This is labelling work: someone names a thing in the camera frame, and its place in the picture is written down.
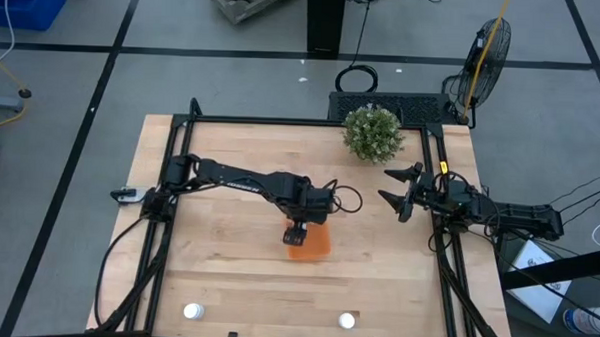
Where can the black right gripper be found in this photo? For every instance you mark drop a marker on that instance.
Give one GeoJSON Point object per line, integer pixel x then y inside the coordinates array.
{"type": "Point", "coordinates": [429, 193]}

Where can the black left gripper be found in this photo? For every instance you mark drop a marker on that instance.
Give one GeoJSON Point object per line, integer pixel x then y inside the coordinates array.
{"type": "Point", "coordinates": [313, 206]}

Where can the white pill bottle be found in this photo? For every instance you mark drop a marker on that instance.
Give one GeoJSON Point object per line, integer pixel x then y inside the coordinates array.
{"type": "Point", "coordinates": [193, 311]}
{"type": "Point", "coordinates": [347, 320]}

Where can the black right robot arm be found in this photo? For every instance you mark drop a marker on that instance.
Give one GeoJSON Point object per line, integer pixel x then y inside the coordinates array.
{"type": "Point", "coordinates": [518, 213]}

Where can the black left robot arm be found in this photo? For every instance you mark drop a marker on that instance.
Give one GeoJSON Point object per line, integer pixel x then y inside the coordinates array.
{"type": "Point", "coordinates": [239, 179]}

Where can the orange plastic basket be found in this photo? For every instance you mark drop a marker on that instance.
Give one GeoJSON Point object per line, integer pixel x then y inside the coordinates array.
{"type": "Point", "coordinates": [315, 244]}

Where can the yellow tag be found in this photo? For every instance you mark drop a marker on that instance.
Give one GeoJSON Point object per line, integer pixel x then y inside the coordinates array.
{"type": "Point", "coordinates": [443, 167]}

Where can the green artificial plant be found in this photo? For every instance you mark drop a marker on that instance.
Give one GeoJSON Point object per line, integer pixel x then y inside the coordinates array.
{"type": "Point", "coordinates": [373, 133]}

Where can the black mesh crate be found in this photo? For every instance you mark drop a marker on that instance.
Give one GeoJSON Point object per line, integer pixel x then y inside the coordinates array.
{"type": "Point", "coordinates": [417, 108]}

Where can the black floor fan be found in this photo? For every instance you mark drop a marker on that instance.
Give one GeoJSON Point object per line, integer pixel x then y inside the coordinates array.
{"type": "Point", "coordinates": [489, 60]}

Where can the white paper box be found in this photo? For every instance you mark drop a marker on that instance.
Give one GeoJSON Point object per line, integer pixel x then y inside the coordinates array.
{"type": "Point", "coordinates": [538, 292]}

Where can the black metal beam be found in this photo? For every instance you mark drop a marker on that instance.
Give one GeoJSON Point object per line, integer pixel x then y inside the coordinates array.
{"type": "Point", "coordinates": [556, 270]}

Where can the black pillar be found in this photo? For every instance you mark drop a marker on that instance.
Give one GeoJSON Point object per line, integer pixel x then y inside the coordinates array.
{"type": "Point", "coordinates": [325, 19]}

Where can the grey pallet box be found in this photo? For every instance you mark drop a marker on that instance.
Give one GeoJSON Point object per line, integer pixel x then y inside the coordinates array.
{"type": "Point", "coordinates": [241, 4]}

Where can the white spray can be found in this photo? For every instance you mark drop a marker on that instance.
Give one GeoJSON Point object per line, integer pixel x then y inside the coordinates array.
{"type": "Point", "coordinates": [587, 321]}

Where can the black round caster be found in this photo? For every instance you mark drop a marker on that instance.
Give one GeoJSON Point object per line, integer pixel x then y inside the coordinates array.
{"type": "Point", "coordinates": [25, 93]}

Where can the grey stand base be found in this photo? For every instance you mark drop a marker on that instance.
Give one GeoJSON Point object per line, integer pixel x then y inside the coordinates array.
{"type": "Point", "coordinates": [2, 103]}

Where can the black metal table frame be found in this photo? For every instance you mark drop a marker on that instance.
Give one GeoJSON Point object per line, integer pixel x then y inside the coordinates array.
{"type": "Point", "coordinates": [306, 122]}

